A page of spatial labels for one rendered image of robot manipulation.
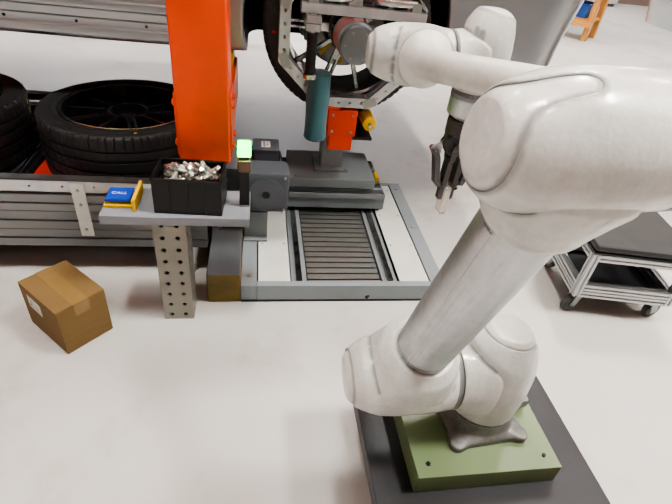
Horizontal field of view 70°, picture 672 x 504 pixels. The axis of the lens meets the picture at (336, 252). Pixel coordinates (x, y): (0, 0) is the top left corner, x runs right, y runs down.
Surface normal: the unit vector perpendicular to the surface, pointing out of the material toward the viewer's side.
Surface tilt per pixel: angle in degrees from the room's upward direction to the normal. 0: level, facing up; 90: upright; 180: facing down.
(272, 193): 90
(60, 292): 0
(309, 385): 0
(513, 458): 0
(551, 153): 73
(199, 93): 90
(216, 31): 90
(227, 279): 90
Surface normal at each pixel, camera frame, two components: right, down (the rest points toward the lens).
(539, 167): -0.21, 0.51
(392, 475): 0.11, -0.80
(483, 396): 0.12, 0.48
